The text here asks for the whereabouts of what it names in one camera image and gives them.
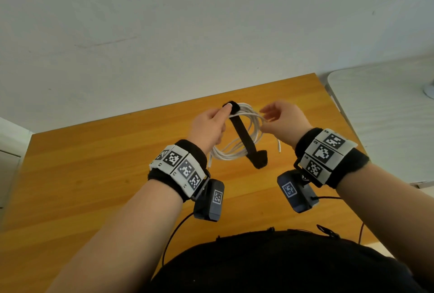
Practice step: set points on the person's right hand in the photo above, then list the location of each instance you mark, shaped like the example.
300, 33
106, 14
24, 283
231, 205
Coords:
288, 123

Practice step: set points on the person's left hand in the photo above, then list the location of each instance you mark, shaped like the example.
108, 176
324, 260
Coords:
207, 128

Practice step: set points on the person's left forearm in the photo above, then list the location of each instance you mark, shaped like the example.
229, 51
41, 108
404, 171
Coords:
118, 238

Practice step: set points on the person's right forearm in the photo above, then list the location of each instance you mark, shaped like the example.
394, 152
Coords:
390, 208

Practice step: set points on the person's black shirt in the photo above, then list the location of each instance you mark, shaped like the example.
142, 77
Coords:
281, 262

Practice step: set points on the black left wristband with markers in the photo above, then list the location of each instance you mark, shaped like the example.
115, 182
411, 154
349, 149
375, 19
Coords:
179, 167

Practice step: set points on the black wristband with markers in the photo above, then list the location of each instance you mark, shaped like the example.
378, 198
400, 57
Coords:
325, 153
179, 167

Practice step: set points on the black right wristband with markers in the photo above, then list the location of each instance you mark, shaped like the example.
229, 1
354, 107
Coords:
325, 153

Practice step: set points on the white side table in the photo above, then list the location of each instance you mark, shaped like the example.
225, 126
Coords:
383, 116

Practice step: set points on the white drawer cabinet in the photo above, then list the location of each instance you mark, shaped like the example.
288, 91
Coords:
10, 160

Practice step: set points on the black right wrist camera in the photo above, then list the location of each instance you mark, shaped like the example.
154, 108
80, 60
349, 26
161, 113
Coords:
296, 194

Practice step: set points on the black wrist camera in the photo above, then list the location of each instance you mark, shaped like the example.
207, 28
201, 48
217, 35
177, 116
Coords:
296, 194
208, 201

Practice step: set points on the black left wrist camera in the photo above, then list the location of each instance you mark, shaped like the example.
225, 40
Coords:
208, 201

